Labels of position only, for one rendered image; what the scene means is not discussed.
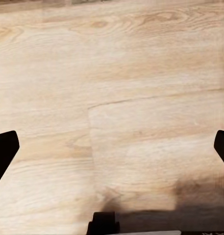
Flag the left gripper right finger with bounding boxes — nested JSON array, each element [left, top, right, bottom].
[[214, 130, 224, 162]]

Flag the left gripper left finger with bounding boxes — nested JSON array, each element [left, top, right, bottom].
[[0, 130, 20, 179]]

